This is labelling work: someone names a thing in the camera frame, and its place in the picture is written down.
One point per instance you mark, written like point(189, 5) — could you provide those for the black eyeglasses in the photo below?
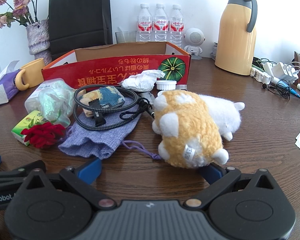
point(261, 61)

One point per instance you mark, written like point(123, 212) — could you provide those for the yellow thermos jug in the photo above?
point(235, 35)

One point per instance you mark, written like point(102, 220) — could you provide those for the white ribbed jar lid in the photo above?
point(166, 85)

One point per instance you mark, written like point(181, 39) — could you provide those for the red fabric rose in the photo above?
point(43, 135)

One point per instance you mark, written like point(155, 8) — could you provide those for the white charger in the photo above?
point(278, 68)
point(291, 75)

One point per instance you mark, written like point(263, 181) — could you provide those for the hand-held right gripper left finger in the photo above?
point(90, 170)

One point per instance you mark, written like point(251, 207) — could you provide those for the painting print pouch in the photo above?
point(110, 97)

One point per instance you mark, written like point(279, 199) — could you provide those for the white power strip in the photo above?
point(258, 75)

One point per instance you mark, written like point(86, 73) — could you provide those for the purple tissue box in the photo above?
point(2, 85)

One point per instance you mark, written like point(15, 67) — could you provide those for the white robot speaker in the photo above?
point(193, 37)

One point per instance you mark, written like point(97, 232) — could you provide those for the grey metal container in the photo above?
point(214, 51)

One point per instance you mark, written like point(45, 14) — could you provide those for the clear dark candy wrapper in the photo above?
point(182, 88)

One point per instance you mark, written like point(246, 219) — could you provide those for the clear plastic bag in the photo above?
point(52, 102)

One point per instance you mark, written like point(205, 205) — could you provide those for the green tissue packet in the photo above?
point(22, 127)

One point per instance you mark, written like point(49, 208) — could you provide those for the orange and white plush toy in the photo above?
point(185, 125)

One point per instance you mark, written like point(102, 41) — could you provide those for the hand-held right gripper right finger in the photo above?
point(211, 175)

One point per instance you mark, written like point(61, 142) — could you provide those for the yellow mug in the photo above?
point(33, 72)

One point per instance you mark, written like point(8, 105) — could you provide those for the black paper bag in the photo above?
point(77, 17)

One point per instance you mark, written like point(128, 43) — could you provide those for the textured grey vase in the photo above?
point(38, 37)

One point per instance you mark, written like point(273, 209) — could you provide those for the clear drinking glass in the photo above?
point(125, 37)

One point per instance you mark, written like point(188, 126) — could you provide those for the red cardboard box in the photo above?
point(102, 68)

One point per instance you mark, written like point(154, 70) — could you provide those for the crumpled white tissue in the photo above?
point(140, 81)

